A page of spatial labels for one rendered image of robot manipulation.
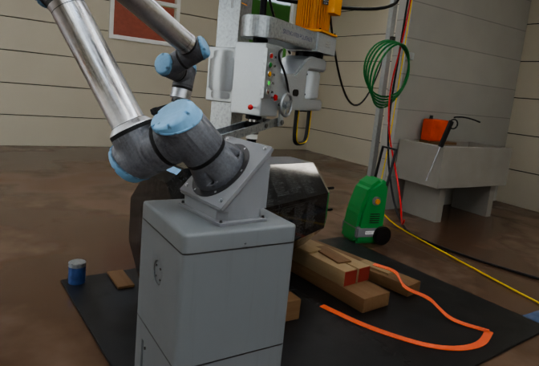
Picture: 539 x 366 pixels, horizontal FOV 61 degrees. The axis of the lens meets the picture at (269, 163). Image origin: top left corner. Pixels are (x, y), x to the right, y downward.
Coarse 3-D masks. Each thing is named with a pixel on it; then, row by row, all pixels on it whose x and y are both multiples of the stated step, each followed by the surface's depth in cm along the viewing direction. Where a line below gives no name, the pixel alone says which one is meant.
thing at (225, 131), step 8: (264, 120) 301; (272, 120) 290; (216, 128) 262; (224, 128) 267; (232, 128) 274; (240, 128) 263; (248, 128) 268; (256, 128) 276; (264, 128) 284; (224, 136) 249; (240, 136) 263
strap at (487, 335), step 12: (408, 288) 292; (432, 300) 283; (336, 312) 273; (444, 312) 280; (360, 324) 261; (468, 324) 274; (396, 336) 252; (444, 348) 244; (456, 348) 245; (468, 348) 246
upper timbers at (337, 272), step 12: (312, 240) 343; (300, 252) 320; (312, 264) 311; (324, 264) 302; (336, 264) 299; (348, 264) 302; (360, 264) 303; (324, 276) 302; (336, 276) 293; (348, 276) 290; (360, 276) 298
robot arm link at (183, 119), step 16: (160, 112) 144; (176, 112) 139; (192, 112) 138; (160, 128) 136; (176, 128) 136; (192, 128) 138; (208, 128) 142; (160, 144) 141; (176, 144) 139; (192, 144) 140; (208, 144) 142; (176, 160) 144; (192, 160) 143; (208, 160) 144
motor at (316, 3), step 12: (300, 0) 321; (312, 0) 314; (324, 0) 312; (336, 0) 316; (300, 12) 321; (312, 12) 317; (324, 12) 319; (336, 12) 319; (300, 24) 320; (312, 24) 316; (324, 24) 319; (336, 36) 332
